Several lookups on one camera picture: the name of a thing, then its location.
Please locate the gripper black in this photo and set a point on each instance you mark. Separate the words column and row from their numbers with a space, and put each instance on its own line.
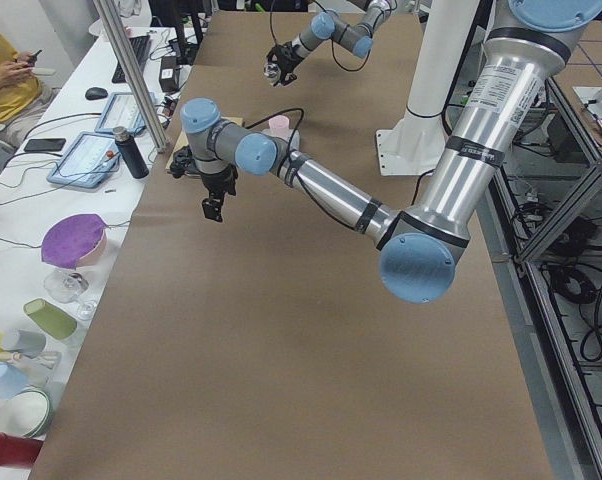
column 218, row 182
column 286, row 61

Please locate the pink plastic cup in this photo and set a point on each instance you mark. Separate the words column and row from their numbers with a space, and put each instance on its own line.
column 279, row 123

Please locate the glass sauce dispenser bottle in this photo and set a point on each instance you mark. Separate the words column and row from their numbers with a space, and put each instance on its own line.
column 272, row 72

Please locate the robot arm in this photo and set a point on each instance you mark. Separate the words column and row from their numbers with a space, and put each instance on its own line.
column 420, row 246
column 326, row 26

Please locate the silver digital kitchen scale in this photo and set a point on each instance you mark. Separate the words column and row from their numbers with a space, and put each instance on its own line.
column 289, row 136

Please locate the green plastic cup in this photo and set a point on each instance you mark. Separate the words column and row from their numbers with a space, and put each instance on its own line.
column 51, row 319

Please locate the grey plastic cup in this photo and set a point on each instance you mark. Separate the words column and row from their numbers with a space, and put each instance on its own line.
column 28, row 343

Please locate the light blue plastic cup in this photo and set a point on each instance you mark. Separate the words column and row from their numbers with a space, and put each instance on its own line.
column 12, row 381

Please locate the wooden cutting board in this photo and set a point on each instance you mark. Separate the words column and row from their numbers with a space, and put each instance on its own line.
column 180, row 162

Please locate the black water bottle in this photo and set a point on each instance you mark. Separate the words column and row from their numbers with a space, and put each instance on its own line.
column 130, row 152

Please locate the blue teach pendant far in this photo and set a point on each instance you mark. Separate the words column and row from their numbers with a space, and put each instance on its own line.
column 121, row 109

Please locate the blue teach pendant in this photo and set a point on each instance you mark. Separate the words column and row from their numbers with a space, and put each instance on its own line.
column 88, row 162
column 121, row 109

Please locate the black power box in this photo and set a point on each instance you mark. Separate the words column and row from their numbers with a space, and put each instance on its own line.
column 169, row 74

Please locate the blue teach pendant near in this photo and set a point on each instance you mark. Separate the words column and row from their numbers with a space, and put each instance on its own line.
column 88, row 162

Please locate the black computer mouse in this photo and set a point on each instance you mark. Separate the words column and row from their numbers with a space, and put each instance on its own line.
column 95, row 93

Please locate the purple cloth covered bowl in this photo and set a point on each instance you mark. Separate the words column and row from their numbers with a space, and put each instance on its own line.
column 75, row 241

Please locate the black smartphone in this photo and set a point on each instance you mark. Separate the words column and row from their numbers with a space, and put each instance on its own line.
column 38, row 145

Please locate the clear wine glass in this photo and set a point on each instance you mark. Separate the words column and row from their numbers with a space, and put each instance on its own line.
column 65, row 286

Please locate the person in yellow shirt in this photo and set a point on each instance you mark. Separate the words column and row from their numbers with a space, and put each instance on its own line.
column 24, row 98

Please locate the white green rim bowl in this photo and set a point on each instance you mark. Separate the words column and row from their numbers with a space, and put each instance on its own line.
column 28, row 414

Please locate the red cylinder container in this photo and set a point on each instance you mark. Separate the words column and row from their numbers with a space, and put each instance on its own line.
column 18, row 452

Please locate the aluminium frame post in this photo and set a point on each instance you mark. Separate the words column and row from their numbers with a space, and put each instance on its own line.
column 126, row 57

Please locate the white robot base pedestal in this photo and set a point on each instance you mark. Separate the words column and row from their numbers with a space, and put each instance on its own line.
column 414, row 145

